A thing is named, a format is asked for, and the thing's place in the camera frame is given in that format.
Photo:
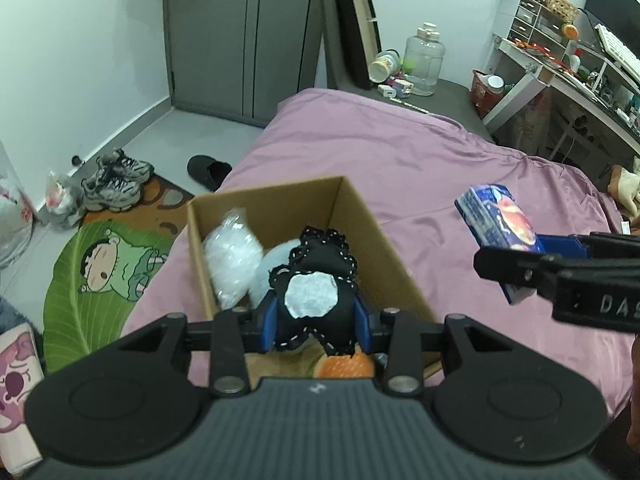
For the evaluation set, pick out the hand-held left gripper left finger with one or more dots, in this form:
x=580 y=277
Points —
x=266 y=322

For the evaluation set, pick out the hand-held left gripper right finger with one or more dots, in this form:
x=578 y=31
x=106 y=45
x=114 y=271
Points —
x=361 y=327

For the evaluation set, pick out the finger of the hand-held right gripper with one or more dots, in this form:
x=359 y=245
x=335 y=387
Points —
x=515 y=265
x=560 y=246

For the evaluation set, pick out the burger plush toy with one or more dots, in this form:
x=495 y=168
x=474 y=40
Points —
x=345 y=367

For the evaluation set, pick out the pale blue round pouch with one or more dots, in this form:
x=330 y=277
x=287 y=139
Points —
x=267 y=272

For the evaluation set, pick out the white crinkly plastic packet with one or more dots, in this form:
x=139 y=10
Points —
x=232 y=255

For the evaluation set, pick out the black cloth toy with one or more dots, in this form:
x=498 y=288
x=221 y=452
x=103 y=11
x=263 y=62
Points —
x=320 y=260

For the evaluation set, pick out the brown cardboard box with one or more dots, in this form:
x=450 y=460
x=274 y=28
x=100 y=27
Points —
x=370 y=240

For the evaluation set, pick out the beige plush toy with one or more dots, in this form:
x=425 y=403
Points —
x=625 y=187

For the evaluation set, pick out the pink bed sheet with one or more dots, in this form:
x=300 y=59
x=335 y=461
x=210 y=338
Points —
x=425 y=160

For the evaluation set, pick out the brown orange floor mat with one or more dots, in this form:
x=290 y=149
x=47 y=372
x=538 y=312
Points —
x=170 y=200

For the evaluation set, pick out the black slipper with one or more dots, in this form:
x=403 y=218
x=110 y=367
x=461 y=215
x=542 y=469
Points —
x=207 y=172

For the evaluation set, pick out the white desk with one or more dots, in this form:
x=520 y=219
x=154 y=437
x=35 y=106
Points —
x=550 y=85

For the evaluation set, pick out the red container white lid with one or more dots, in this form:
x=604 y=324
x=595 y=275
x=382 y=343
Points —
x=487 y=92

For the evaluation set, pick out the dark grey bedside platform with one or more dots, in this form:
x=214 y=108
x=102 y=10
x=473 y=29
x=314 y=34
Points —
x=450 y=105

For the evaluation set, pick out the white bottle red cap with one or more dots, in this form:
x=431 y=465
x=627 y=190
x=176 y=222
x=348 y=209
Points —
x=575 y=62

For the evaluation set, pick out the striped straw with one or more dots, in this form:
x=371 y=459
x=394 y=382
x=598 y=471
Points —
x=412 y=106

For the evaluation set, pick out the green leaf cartoon rug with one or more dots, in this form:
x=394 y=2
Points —
x=75 y=305

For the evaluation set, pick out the grey sneaker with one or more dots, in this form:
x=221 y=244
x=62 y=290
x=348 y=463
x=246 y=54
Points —
x=125 y=166
x=112 y=191

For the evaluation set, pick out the white keyboard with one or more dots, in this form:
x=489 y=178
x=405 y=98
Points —
x=620 y=50

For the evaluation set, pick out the small white boxes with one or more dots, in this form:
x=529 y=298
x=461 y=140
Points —
x=395 y=89

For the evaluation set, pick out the orange ball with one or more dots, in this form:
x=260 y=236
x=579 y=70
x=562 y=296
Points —
x=570 y=31

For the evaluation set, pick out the clear plastic water jar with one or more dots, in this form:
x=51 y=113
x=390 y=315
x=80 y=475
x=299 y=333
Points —
x=424 y=60

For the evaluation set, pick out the white drawer organizer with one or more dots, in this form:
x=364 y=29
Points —
x=520 y=20

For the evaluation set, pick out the small clear plastic bag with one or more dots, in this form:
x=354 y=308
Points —
x=64 y=200

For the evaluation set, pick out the white round can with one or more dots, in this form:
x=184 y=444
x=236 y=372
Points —
x=385 y=66

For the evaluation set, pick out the woven basket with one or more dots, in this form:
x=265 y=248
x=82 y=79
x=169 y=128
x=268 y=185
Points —
x=561 y=6

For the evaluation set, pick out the pink printed white box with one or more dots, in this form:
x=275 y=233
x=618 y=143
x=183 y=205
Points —
x=17 y=390

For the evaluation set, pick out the large white plastic bag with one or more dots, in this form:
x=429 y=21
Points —
x=12 y=210

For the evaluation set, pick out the leaning dark board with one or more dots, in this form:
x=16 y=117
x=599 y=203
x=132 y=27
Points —
x=355 y=25

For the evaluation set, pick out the grey wardrobe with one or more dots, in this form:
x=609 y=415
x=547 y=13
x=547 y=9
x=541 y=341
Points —
x=240 y=35

